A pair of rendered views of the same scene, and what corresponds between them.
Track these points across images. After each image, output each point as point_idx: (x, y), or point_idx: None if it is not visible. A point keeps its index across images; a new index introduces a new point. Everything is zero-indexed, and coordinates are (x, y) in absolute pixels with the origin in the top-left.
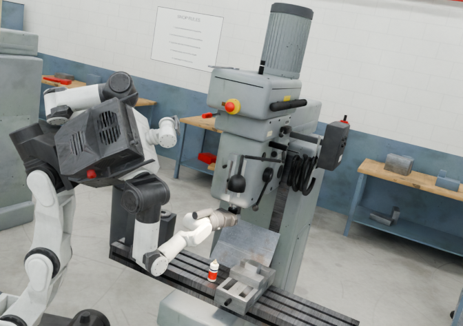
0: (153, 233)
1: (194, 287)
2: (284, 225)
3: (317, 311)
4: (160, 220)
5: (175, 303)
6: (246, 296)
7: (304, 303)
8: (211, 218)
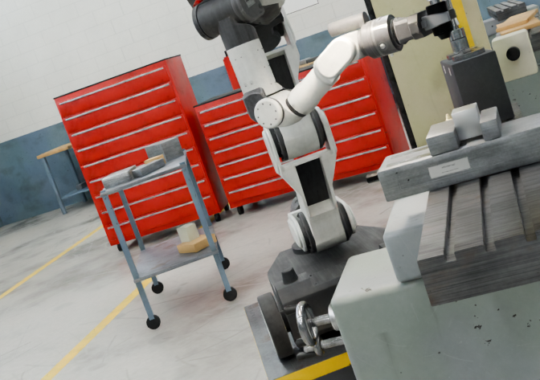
0: (239, 64)
1: None
2: None
3: (515, 202)
4: (449, 67)
5: (404, 199)
6: (392, 165)
7: (525, 190)
8: (361, 28)
